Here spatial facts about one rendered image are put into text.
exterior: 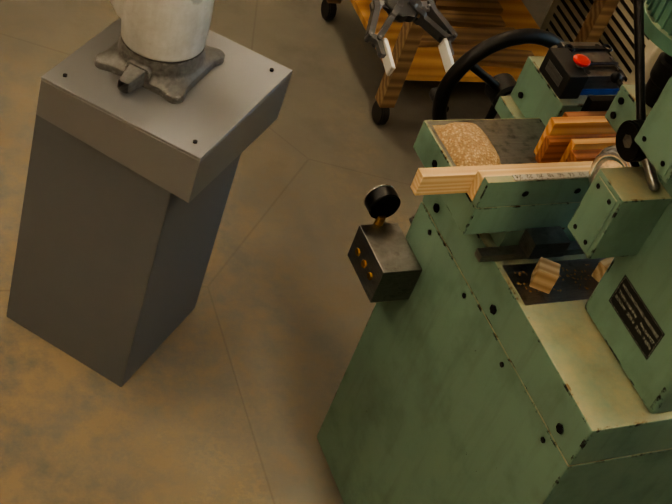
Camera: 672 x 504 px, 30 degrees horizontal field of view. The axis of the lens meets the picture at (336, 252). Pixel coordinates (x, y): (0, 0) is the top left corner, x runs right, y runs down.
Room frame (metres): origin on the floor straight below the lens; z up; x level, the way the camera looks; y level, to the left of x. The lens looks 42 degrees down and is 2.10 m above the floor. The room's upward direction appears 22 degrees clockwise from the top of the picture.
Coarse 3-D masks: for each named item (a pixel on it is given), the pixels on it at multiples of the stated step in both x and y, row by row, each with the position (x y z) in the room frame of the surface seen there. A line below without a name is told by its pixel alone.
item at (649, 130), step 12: (660, 96) 1.49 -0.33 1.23; (660, 108) 1.48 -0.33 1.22; (648, 120) 1.48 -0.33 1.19; (660, 120) 1.47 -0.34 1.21; (648, 132) 1.48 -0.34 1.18; (660, 132) 1.46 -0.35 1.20; (648, 144) 1.47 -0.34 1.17; (660, 144) 1.45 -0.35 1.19; (648, 156) 1.46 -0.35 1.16; (660, 156) 1.44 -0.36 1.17; (660, 168) 1.43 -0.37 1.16
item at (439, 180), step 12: (420, 168) 1.53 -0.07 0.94; (432, 168) 1.54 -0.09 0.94; (444, 168) 1.55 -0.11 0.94; (456, 168) 1.56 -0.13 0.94; (468, 168) 1.58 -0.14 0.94; (480, 168) 1.59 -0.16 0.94; (492, 168) 1.60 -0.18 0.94; (504, 168) 1.61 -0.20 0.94; (516, 168) 1.62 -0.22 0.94; (420, 180) 1.52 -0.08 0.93; (432, 180) 1.52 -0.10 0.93; (444, 180) 1.54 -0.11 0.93; (456, 180) 1.55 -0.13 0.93; (468, 180) 1.56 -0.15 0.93; (420, 192) 1.52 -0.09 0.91; (432, 192) 1.53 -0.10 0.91; (444, 192) 1.54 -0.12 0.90; (456, 192) 1.56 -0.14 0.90
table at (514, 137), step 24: (504, 96) 1.91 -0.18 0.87; (432, 120) 1.72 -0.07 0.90; (456, 120) 1.74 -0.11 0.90; (480, 120) 1.77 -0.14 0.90; (504, 120) 1.79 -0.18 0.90; (528, 120) 1.82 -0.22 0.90; (432, 144) 1.67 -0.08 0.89; (504, 144) 1.73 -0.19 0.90; (528, 144) 1.75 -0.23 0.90; (456, 216) 1.57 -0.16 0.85; (480, 216) 1.55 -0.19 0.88; (504, 216) 1.58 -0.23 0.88; (528, 216) 1.60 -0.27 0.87; (552, 216) 1.63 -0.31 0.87
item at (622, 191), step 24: (624, 168) 1.52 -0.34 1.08; (600, 192) 1.48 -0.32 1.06; (624, 192) 1.47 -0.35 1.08; (648, 192) 1.49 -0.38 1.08; (576, 216) 1.49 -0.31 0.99; (600, 216) 1.46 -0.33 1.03; (624, 216) 1.46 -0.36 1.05; (648, 216) 1.48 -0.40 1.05; (576, 240) 1.48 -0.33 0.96; (600, 240) 1.45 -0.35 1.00; (624, 240) 1.47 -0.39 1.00
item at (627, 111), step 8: (624, 88) 1.75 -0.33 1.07; (632, 88) 1.76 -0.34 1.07; (616, 96) 1.76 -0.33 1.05; (624, 96) 1.75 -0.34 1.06; (632, 96) 1.74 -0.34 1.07; (616, 104) 1.75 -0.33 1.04; (624, 104) 1.74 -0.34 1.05; (632, 104) 1.73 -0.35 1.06; (608, 112) 1.76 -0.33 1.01; (616, 112) 1.74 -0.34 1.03; (624, 112) 1.73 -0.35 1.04; (632, 112) 1.72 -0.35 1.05; (648, 112) 1.71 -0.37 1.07; (608, 120) 1.75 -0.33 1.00; (616, 120) 1.74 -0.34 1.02; (624, 120) 1.73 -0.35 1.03; (616, 128) 1.73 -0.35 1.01
